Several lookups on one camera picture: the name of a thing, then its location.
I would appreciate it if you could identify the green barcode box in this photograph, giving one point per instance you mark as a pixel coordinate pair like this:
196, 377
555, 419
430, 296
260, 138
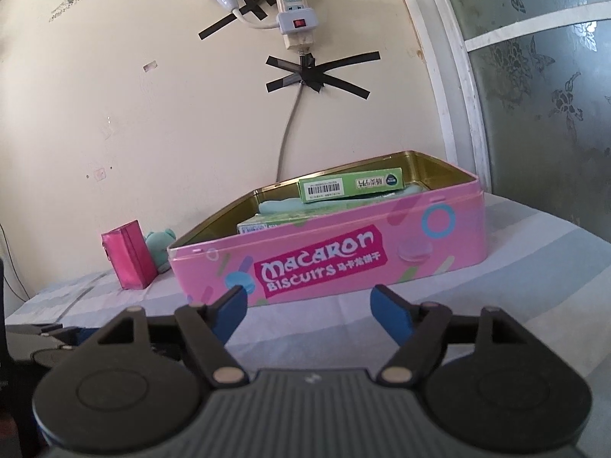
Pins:
353, 183

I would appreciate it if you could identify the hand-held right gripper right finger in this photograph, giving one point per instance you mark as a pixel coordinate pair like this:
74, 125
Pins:
389, 315

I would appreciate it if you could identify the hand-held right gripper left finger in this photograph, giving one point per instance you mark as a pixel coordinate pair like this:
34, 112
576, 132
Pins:
229, 312

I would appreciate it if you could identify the white power strip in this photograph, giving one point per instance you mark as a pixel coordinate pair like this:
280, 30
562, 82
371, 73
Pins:
293, 2

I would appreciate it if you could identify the black tape strips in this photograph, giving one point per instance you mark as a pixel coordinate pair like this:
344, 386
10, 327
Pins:
248, 4

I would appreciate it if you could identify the teal zipper pouch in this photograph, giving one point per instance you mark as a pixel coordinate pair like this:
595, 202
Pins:
281, 206

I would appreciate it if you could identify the light green box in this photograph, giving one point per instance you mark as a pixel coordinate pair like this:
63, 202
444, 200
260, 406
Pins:
267, 224

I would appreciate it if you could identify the pink biscuit tin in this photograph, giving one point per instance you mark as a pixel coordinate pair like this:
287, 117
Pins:
334, 217

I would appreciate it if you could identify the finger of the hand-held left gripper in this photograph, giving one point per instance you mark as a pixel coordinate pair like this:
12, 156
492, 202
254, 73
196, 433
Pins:
79, 335

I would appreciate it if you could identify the black tape cross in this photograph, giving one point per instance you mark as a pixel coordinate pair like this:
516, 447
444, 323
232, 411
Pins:
305, 74

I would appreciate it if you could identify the white window frame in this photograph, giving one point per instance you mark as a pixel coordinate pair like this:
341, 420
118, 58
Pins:
453, 81

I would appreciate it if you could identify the teal plush toy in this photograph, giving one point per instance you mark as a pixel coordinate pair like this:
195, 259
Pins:
160, 248

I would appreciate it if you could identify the magenta glitter pouch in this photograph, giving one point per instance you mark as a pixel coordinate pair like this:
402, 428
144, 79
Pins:
131, 257

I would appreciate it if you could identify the small wall sticker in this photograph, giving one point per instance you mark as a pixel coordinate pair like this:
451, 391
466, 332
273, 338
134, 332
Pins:
150, 65

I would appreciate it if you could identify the beige plug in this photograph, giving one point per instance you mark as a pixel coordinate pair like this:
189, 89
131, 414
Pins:
299, 42

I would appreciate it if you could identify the striped bed sheet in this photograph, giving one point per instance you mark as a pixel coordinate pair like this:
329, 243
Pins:
525, 257

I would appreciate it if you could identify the patterned window glass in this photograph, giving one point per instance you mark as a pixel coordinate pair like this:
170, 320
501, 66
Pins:
549, 105

